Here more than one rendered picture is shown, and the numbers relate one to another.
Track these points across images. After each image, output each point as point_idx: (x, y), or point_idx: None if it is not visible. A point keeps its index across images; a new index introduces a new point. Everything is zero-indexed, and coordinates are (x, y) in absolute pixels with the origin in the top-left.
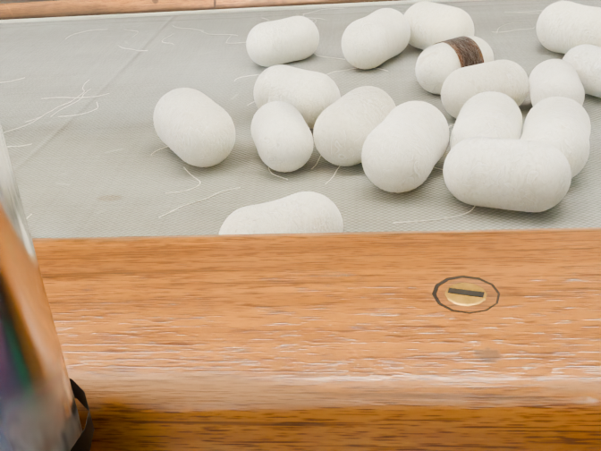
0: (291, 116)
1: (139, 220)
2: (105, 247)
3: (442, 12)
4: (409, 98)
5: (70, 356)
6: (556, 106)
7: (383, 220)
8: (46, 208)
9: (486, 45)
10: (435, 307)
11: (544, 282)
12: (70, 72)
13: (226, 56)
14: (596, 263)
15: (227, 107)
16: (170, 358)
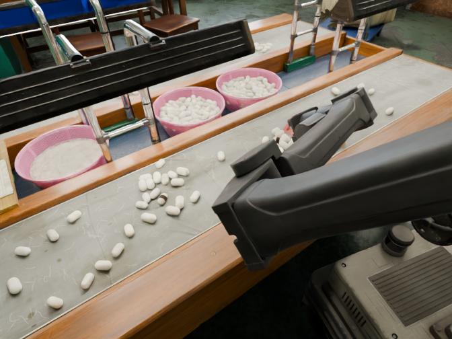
0: (169, 172)
1: (178, 164)
2: (165, 149)
3: (169, 206)
4: (167, 196)
5: (158, 144)
6: (142, 183)
7: None
8: (189, 161)
9: (158, 200)
10: (140, 154)
11: (135, 158)
12: (226, 182)
13: (207, 197)
14: (132, 161)
15: (190, 183)
16: (153, 146)
